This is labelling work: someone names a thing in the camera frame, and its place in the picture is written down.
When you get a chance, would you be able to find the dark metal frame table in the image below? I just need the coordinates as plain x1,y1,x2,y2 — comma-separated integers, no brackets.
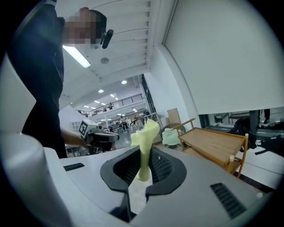
228,112,251,125

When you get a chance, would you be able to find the person's head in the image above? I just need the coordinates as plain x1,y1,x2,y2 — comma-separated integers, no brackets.
63,8,107,48

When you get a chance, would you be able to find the yellow cloth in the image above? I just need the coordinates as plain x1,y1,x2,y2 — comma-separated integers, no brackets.
130,119,161,182

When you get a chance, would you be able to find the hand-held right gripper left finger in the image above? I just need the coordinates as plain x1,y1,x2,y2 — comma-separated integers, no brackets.
43,145,142,223

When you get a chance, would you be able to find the person in dark shirt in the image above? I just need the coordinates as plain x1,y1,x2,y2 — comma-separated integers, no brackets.
6,0,67,159

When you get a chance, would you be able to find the black backpack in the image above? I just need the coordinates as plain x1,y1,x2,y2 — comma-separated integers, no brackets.
228,117,259,153

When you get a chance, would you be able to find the brown cardboard box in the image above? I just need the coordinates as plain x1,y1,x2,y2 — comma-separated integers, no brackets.
166,108,181,126

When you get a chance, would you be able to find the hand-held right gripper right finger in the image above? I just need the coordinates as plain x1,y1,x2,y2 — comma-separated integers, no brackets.
130,145,275,227

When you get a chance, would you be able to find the dark wicker chair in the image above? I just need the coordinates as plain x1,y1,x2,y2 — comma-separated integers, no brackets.
159,123,187,149

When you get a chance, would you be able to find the wooden shelf table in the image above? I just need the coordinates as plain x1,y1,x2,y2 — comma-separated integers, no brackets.
170,118,249,178

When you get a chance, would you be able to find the long ceiling light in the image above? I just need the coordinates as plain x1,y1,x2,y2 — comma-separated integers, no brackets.
63,45,91,69

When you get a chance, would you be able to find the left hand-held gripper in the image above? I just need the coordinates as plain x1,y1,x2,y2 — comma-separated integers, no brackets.
79,119,120,153

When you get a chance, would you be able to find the person's left forearm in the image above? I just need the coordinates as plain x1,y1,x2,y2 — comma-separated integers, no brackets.
61,127,89,149

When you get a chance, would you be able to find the black head camera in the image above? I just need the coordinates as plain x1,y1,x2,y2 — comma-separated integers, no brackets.
101,29,114,50

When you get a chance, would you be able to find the green knitted blanket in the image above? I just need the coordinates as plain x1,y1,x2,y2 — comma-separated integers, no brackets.
162,128,181,146

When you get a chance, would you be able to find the black mezzanine railing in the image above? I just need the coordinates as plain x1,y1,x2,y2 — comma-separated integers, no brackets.
76,93,143,117

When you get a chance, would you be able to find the white roller blind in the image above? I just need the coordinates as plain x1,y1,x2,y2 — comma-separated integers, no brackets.
164,0,284,116

